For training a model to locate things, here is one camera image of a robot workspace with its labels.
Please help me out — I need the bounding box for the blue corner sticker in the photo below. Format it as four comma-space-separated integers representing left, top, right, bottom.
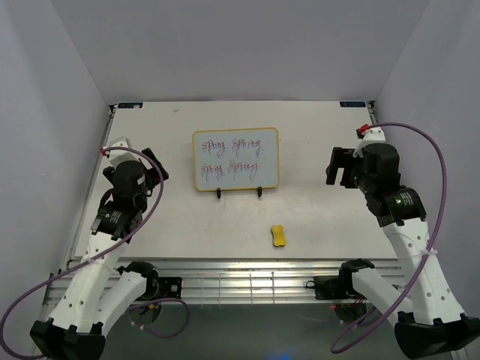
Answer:
339, 101, 366, 108
117, 102, 143, 109

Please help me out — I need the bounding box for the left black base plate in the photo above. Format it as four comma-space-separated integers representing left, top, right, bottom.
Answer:
152, 277, 183, 299

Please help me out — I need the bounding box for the black wire whiteboard stand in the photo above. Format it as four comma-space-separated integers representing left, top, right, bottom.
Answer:
214, 187, 263, 199

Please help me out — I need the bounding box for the aluminium rail frame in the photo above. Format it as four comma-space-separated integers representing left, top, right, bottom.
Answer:
105, 101, 408, 305

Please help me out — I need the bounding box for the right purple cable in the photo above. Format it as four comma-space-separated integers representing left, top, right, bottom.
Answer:
329, 121, 448, 354

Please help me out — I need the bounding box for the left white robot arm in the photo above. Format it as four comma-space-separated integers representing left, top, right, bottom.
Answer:
30, 145, 169, 359

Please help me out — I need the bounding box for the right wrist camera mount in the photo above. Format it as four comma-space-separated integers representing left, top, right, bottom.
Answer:
353, 124, 386, 158

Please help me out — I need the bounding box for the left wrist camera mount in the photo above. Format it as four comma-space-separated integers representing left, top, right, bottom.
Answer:
100, 136, 142, 170

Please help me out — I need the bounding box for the yellow framed small whiteboard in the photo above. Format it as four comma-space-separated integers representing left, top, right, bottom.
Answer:
192, 127, 281, 192

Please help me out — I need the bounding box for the right blue corner sticker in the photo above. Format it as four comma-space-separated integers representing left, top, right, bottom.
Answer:
339, 101, 366, 108

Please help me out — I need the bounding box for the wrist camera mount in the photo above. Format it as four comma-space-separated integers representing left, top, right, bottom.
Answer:
353, 124, 386, 158
100, 136, 142, 170

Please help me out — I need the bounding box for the left blue corner sticker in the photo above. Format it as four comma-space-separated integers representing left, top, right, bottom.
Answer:
117, 102, 143, 109

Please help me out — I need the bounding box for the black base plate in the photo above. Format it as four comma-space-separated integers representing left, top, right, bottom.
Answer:
305, 276, 359, 300
152, 277, 183, 299

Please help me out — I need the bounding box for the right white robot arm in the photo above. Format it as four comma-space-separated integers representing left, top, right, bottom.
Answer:
325, 143, 479, 359

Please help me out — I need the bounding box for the yellow bone-shaped eraser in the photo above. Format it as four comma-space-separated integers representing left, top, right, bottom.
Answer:
271, 224, 287, 248

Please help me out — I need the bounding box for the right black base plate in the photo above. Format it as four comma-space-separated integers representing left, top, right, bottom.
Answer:
305, 276, 359, 300

